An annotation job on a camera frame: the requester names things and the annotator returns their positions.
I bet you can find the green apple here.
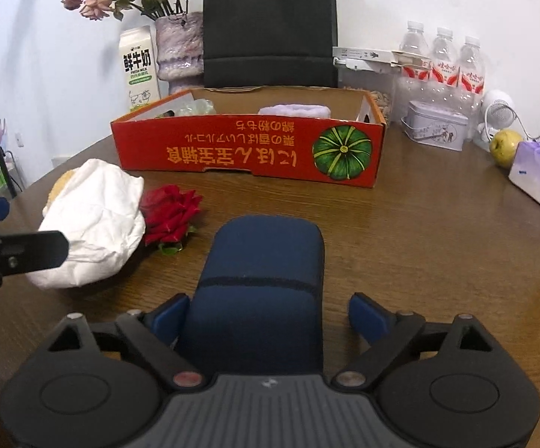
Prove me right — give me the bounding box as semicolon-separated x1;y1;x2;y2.
489;129;525;168

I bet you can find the clear water bottle red label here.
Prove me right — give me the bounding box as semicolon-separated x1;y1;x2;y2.
431;27;460;113
395;21;432;117
457;35;487;117

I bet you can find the red artificial rose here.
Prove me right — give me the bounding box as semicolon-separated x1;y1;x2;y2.
139;184;204;256

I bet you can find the red cardboard box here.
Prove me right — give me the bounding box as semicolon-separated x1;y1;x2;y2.
110;86;387;190

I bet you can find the pink speckled vase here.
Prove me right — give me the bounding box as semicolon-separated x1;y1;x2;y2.
154;12;205;96

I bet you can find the fluffy purple headband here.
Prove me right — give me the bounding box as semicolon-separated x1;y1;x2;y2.
257;103;331;120

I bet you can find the navy blue fabric case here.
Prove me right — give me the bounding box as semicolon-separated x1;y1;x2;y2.
183;216;325;376

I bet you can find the white round desk device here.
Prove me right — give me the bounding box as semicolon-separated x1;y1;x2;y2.
478;90;518;143

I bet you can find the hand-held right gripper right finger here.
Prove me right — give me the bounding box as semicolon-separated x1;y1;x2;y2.
330;292;497;389

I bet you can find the black paper bag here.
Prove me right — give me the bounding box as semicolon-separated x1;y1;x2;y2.
203;0;338;89

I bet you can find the yellow white plush toy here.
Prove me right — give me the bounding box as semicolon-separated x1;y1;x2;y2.
41;169;77;218

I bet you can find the green white milk carton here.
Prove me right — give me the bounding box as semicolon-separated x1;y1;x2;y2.
118;25;161;113

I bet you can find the white tissue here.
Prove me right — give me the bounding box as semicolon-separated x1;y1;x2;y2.
25;159;148;290

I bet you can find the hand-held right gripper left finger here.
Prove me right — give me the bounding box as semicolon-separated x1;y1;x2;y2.
46;293;205;389

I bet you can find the small purple gift bag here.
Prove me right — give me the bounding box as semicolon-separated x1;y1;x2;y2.
508;140;540;214

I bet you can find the clear jar of nuts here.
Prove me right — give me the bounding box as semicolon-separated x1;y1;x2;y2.
342;68;398;125

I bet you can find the clear plastic wrapper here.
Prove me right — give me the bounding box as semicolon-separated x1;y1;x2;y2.
177;98;217;117

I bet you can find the white tin box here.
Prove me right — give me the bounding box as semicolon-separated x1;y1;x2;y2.
401;100;469;152

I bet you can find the flat white box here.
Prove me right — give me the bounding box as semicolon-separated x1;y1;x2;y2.
333;47;432;74

